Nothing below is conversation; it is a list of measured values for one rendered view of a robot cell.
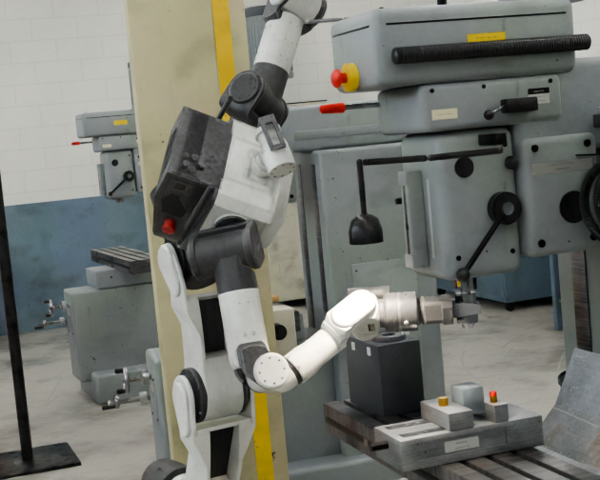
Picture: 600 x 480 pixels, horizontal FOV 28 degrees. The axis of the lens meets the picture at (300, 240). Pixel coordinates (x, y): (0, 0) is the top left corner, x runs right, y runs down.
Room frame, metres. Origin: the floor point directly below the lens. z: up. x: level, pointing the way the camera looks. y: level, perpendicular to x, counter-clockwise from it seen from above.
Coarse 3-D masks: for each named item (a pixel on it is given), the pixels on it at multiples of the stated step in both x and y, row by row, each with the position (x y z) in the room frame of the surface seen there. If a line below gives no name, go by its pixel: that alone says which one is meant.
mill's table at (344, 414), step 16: (336, 416) 3.14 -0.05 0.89; (352, 416) 3.05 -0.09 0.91; (368, 416) 3.04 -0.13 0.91; (400, 416) 3.05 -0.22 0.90; (416, 416) 2.99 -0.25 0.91; (336, 432) 3.16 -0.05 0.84; (352, 432) 3.03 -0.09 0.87; (368, 432) 2.94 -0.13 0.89; (368, 448) 2.95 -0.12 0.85; (528, 448) 2.62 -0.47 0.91; (384, 464) 2.85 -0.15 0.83; (448, 464) 2.55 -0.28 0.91; (464, 464) 2.57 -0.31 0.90; (480, 464) 2.53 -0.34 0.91; (496, 464) 2.51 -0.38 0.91; (512, 464) 2.50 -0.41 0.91; (528, 464) 2.49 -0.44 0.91; (544, 464) 2.49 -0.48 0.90; (560, 464) 2.47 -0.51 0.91
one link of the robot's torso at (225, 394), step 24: (168, 264) 2.99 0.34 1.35; (192, 312) 2.94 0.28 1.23; (216, 312) 3.02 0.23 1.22; (192, 336) 2.98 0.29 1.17; (216, 336) 3.03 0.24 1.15; (192, 360) 2.99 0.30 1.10; (216, 360) 2.97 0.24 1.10; (192, 384) 2.96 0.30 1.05; (216, 384) 2.96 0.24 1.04; (240, 384) 2.99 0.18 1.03; (216, 408) 2.96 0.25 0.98; (240, 408) 3.00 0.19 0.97
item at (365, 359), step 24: (384, 336) 3.07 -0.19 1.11; (408, 336) 3.10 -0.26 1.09; (360, 360) 3.12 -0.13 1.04; (384, 360) 3.02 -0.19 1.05; (408, 360) 3.04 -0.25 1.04; (360, 384) 3.14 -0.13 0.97; (384, 384) 3.01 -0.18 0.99; (408, 384) 3.04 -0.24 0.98; (384, 408) 3.01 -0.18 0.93; (408, 408) 3.04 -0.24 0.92
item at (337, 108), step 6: (342, 102) 2.65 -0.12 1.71; (372, 102) 2.67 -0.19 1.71; (378, 102) 2.67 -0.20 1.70; (324, 108) 2.63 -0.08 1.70; (330, 108) 2.63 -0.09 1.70; (336, 108) 2.63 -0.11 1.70; (342, 108) 2.64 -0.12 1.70; (348, 108) 2.65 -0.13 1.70; (354, 108) 2.65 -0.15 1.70; (360, 108) 2.66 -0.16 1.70; (366, 108) 2.67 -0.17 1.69
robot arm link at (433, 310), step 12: (408, 300) 2.61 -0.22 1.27; (420, 300) 2.63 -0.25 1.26; (432, 300) 2.61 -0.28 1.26; (444, 300) 2.58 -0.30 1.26; (408, 312) 2.59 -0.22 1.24; (420, 312) 2.61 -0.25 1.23; (432, 312) 2.59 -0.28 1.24; (444, 312) 2.57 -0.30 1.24; (408, 324) 2.60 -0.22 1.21; (444, 324) 2.58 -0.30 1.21
